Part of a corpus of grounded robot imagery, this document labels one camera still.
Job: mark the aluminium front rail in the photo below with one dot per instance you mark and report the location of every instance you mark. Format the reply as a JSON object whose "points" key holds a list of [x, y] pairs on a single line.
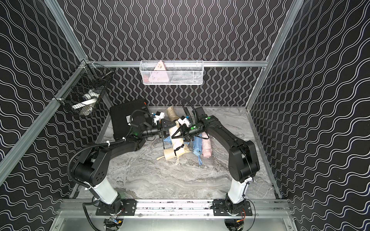
{"points": [[202, 209]]}

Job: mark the beige umbrella at back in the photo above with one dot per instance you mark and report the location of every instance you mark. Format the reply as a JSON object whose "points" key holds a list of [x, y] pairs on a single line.
{"points": [[171, 113]]}

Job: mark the beige umbrella with wooden handle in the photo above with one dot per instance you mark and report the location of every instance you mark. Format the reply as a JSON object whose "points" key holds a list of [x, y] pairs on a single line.
{"points": [[175, 132]]}

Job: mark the light blue umbrella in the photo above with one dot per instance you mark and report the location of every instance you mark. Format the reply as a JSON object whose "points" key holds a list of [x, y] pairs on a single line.
{"points": [[197, 148]]}

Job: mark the light blue crumpled sleeve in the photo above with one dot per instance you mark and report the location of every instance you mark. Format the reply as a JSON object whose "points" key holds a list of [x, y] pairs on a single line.
{"points": [[168, 140]]}

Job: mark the cream sleeved umbrella front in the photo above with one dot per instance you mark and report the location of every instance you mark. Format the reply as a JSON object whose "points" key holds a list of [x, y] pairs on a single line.
{"points": [[171, 153]]}

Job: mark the pink triangle card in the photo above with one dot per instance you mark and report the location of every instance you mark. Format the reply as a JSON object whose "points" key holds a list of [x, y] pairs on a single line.
{"points": [[159, 75]]}

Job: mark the white wire basket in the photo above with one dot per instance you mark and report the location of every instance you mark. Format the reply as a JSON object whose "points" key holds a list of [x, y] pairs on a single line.
{"points": [[180, 72]]}

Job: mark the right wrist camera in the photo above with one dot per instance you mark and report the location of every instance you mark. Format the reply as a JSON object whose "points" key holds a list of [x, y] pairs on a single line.
{"points": [[186, 117]]}

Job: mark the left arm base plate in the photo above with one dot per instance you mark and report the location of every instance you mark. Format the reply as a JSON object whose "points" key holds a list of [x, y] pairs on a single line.
{"points": [[117, 207]]}

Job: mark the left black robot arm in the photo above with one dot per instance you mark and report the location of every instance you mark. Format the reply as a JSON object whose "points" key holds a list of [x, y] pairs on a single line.
{"points": [[89, 166]]}

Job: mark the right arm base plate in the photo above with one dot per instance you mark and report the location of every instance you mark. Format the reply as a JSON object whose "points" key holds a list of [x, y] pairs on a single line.
{"points": [[231, 208]]}

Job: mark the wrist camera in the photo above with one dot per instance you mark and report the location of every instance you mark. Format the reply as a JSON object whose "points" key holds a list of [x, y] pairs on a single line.
{"points": [[186, 117], [158, 116]]}

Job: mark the white roll in basket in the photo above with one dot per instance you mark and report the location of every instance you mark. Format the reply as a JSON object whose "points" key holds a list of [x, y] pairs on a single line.
{"points": [[86, 106]]}

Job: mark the pink sleeved umbrella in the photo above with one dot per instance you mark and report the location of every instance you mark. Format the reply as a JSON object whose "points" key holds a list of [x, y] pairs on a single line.
{"points": [[206, 145]]}

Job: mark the black tool case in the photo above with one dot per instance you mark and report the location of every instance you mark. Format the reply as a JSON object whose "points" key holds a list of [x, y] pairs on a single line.
{"points": [[123, 125]]}

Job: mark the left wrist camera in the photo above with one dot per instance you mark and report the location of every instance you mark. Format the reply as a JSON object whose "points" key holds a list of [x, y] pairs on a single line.
{"points": [[158, 116]]}

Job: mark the black wire basket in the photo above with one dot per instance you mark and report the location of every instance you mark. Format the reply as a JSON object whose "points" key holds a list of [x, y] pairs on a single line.
{"points": [[94, 77]]}

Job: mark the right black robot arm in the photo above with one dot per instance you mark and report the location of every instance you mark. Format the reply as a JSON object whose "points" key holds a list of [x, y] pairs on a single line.
{"points": [[243, 162]]}

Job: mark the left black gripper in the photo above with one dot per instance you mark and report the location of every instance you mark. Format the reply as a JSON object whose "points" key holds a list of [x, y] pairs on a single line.
{"points": [[160, 129]]}

